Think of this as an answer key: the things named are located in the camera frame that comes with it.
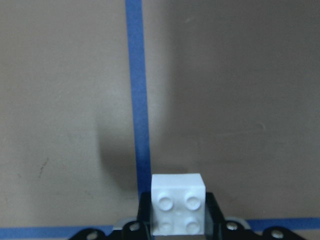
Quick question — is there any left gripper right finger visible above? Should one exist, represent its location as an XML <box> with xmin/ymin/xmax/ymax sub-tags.
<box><xmin>203</xmin><ymin>191</ymin><xmax>320</xmax><ymax>240</ymax></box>

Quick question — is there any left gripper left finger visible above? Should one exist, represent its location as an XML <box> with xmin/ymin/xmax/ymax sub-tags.
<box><xmin>69</xmin><ymin>191</ymin><xmax>154</xmax><ymax>240</ymax></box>

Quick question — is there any white block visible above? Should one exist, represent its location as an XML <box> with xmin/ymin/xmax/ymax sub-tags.
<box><xmin>151</xmin><ymin>173</ymin><xmax>206</xmax><ymax>236</ymax></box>

